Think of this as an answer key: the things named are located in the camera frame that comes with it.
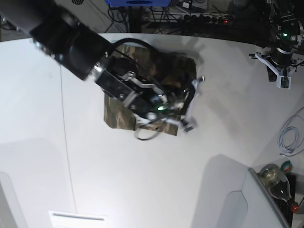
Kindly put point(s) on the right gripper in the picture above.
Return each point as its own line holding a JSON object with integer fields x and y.
{"x": 160, "y": 101}

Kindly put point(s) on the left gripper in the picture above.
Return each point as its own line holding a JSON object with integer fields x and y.
{"x": 285, "y": 38}

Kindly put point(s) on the camouflage t-shirt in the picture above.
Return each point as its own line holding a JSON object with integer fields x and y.
{"x": 127, "y": 55}

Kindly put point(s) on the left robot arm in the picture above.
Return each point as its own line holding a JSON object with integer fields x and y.
{"x": 281, "y": 10}

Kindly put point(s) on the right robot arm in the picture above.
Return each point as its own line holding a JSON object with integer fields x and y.
{"x": 61, "y": 35}

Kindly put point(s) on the green tape roll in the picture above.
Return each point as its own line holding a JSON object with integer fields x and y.
{"x": 286, "y": 167}

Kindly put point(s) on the black power strip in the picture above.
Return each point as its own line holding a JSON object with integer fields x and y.
{"x": 213, "y": 19}

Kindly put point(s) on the white label plate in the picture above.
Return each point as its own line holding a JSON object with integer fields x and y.
{"x": 70, "y": 220}

